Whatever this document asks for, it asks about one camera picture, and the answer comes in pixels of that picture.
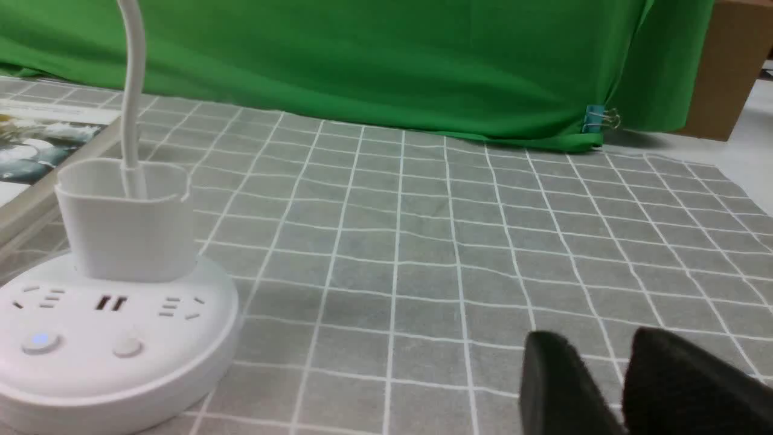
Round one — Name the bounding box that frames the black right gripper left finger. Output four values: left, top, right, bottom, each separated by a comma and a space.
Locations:
519, 330, 626, 434

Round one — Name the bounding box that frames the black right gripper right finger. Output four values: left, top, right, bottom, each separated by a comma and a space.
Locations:
622, 327, 772, 434

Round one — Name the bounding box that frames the white desk lamp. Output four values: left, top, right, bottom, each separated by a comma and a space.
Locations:
2, 1, 242, 434

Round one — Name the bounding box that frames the grey checkered tablecloth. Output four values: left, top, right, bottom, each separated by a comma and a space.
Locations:
0, 75, 773, 435

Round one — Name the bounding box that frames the blue binder clip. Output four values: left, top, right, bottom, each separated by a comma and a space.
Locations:
582, 105, 621, 134

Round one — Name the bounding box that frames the green backdrop cloth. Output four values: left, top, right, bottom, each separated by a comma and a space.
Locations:
0, 0, 716, 152

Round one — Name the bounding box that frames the brown cardboard box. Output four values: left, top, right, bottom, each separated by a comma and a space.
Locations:
676, 1, 772, 141

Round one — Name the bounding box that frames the large white bottom book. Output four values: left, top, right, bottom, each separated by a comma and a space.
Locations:
2, 121, 120, 245

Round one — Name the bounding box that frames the white autonomous driving book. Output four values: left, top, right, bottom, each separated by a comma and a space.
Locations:
1, 98, 120, 206

